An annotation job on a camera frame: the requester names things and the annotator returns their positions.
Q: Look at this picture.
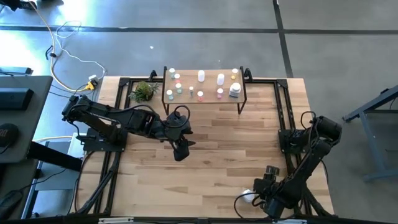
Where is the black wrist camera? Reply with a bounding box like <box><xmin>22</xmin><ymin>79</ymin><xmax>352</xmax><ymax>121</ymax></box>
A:
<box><xmin>264</xmin><ymin>166</ymin><xmax>280</xmax><ymax>182</ymax></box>
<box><xmin>173</xmin><ymin>144</ymin><xmax>190</xmax><ymax>162</ymax></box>

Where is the yellow extension cable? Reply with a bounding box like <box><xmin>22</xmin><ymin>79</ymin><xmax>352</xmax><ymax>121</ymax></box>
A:
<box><xmin>27</xmin><ymin>0</ymin><xmax>94</xmax><ymax>93</ymax></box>

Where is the white cable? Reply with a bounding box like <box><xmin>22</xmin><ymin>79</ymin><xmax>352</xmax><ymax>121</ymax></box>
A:
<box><xmin>54</xmin><ymin>20</ymin><xmax>107</xmax><ymax>80</ymax></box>

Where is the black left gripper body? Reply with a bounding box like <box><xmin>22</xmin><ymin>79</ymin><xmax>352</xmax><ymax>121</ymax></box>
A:
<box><xmin>154</xmin><ymin>113</ymin><xmax>187</xmax><ymax>146</ymax></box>

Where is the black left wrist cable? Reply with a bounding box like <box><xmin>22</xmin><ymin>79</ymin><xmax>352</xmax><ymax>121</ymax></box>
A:
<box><xmin>172</xmin><ymin>104</ymin><xmax>192</xmax><ymax>129</ymax></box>

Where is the silver bracket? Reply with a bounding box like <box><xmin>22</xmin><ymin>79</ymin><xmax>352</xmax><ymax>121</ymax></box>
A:
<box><xmin>272</xmin><ymin>218</ymin><xmax>307</xmax><ymax>224</ymax></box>
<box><xmin>98</xmin><ymin>217</ymin><xmax>134</xmax><ymax>224</ymax></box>

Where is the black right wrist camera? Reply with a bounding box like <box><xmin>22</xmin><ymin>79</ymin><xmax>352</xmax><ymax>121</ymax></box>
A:
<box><xmin>264</xmin><ymin>166</ymin><xmax>280</xmax><ymax>182</ymax></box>

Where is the gray desk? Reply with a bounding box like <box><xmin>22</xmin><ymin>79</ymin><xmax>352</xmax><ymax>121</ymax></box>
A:
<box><xmin>0</xmin><ymin>75</ymin><xmax>54</xmax><ymax>165</ymax></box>

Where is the black aluminium table frame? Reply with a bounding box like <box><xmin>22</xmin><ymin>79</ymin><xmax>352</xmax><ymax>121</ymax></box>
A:
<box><xmin>70</xmin><ymin>67</ymin><xmax>338</xmax><ymax>224</ymax></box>

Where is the wooden shelf with black legs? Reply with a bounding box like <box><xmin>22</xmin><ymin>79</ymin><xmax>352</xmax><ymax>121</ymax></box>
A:
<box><xmin>161</xmin><ymin>65</ymin><xmax>248</xmax><ymax>116</ymax></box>

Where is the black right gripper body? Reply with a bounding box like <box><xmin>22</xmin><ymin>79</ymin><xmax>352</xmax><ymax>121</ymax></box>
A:
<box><xmin>259</xmin><ymin>179</ymin><xmax>282</xmax><ymax>203</ymax></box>

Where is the black cap with logo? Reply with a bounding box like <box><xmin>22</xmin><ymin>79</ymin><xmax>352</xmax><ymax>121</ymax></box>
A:
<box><xmin>0</xmin><ymin>123</ymin><xmax>20</xmax><ymax>148</ymax></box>

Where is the black floor tape strip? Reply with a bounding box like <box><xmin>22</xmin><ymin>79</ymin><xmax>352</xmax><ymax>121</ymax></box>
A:
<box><xmin>272</xmin><ymin>0</ymin><xmax>295</xmax><ymax>78</ymax></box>
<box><xmin>0</xmin><ymin>25</ymin><xmax>398</xmax><ymax>35</ymax></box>

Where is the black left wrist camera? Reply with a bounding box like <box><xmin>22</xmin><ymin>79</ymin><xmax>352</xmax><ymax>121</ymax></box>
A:
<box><xmin>173</xmin><ymin>144</ymin><xmax>190</xmax><ymax>162</ymax></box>

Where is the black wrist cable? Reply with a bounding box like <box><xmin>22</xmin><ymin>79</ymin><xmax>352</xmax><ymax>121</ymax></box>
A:
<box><xmin>172</xmin><ymin>104</ymin><xmax>192</xmax><ymax>129</ymax></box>
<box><xmin>233</xmin><ymin>192</ymin><xmax>268</xmax><ymax>221</ymax></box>

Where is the white bottle with blue label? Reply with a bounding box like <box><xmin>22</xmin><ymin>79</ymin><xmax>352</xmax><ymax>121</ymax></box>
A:
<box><xmin>228</xmin><ymin>82</ymin><xmax>243</xmax><ymax>100</ymax></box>

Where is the gray metal stand frame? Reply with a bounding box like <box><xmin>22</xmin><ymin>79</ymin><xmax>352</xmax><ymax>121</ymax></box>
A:
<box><xmin>342</xmin><ymin>85</ymin><xmax>398</xmax><ymax>183</ymax></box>

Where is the black desk leg beam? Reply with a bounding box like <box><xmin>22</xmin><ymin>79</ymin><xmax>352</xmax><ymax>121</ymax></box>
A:
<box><xmin>27</xmin><ymin>141</ymin><xmax>84</xmax><ymax>172</ymax></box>

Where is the gray floor mat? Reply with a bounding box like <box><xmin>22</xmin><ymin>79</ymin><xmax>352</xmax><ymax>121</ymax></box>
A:
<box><xmin>34</xmin><ymin>161</ymin><xmax>80</xmax><ymax>191</ymax></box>

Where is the large white plastic jar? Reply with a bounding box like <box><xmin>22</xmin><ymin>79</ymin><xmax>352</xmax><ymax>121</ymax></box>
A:
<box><xmin>241</xmin><ymin>189</ymin><xmax>256</xmax><ymax>203</ymax></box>

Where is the short black cable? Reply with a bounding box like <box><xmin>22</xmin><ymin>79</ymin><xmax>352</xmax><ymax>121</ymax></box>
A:
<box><xmin>45</xmin><ymin>45</ymin><xmax>58</xmax><ymax>60</ymax></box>

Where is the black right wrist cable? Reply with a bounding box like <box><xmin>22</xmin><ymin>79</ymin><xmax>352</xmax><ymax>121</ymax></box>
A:
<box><xmin>233</xmin><ymin>192</ymin><xmax>268</xmax><ymax>221</ymax></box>

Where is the green potted plant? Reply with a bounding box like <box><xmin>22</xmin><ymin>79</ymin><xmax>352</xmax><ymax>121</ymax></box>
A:
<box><xmin>128</xmin><ymin>80</ymin><xmax>160</xmax><ymax>103</ymax></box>

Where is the black box device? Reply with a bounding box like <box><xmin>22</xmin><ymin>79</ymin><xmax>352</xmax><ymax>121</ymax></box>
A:
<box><xmin>0</xmin><ymin>88</ymin><xmax>35</xmax><ymax>111</ymax></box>

